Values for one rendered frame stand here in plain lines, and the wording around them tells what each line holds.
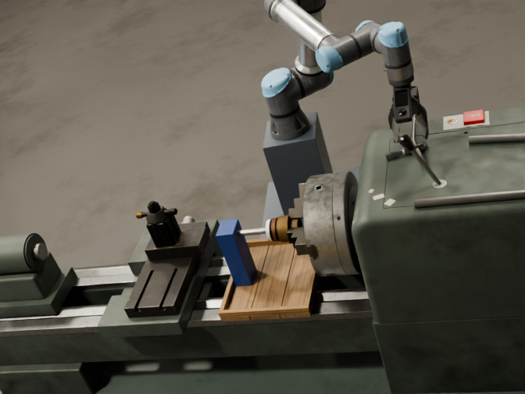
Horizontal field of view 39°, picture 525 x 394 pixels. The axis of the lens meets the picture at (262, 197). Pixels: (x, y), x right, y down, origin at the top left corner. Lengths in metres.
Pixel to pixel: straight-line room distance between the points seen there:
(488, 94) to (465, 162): 2.85
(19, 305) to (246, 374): 0.86
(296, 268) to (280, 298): 0.14
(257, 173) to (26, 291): 2.26
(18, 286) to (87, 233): 2.06
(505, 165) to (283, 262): 0.84
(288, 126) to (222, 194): 1.96
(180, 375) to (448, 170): 1.27
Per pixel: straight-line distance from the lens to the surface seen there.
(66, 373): 2.86
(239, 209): 4.45
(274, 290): 2.44
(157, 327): 2.46
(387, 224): 2.00
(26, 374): 2.96
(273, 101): 2.70
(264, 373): 2.68
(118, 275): 2.82
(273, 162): 2.78
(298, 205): 2.31
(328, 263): 2.20
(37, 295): 2.80
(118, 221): 4.79
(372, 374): 2.57
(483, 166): 2.12
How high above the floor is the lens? 2.47
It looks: 33 degrees down
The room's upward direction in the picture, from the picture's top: 19 degrees counter-clockwise
